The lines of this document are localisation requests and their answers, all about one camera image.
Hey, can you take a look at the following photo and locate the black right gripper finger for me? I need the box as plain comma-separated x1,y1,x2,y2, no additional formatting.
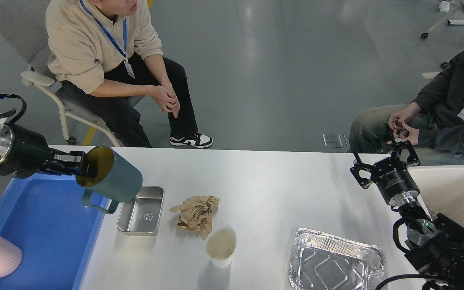
350,152,375,190
389,139,421,168

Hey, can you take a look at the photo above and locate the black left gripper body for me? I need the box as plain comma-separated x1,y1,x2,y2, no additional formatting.
0,123,53,179

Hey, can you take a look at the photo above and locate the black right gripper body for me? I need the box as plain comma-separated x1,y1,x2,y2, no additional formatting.
371,157,420,206

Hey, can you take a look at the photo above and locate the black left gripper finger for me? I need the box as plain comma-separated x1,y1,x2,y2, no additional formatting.
49,150,89,166
41,161,97,178

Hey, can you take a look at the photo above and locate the teal mug yellow inside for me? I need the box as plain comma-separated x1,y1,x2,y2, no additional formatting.
76,146,143,214

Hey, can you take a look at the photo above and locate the stainless steel rectangular tin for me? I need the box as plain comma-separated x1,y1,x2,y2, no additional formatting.
117,186,164,236

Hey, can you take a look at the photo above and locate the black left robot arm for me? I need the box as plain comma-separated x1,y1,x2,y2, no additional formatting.
0,94,97,179

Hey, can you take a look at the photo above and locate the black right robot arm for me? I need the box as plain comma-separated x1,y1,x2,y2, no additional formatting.
350,141,464,290

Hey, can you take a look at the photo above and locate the metal floor socket plate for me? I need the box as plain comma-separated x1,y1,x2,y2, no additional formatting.
323,134,349,147

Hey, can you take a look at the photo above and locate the white plastic bin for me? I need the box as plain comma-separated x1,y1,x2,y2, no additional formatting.
409,166,464,227

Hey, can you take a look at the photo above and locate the blue plastic tray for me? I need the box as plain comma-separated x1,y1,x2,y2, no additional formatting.
0,173,104,290

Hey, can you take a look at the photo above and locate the person in dark hoodie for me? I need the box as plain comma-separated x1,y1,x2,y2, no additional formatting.
349,49,464,166

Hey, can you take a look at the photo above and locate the aluminium foil tray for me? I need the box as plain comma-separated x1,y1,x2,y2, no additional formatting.
288,228,388,290

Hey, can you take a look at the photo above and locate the person in beige sweater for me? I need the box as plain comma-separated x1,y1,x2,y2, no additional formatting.
45,0,213,148

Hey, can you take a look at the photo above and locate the crumpled brown paper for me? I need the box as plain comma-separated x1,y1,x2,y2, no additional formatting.
170,196,220,240

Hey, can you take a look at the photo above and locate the grey office chair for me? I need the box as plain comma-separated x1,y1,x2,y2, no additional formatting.
0,0,144,146

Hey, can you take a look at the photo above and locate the white chair base background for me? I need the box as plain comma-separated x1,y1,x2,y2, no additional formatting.
420,0,464,39

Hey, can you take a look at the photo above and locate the white paper cup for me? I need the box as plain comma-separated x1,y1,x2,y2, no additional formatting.
204,225,237,268

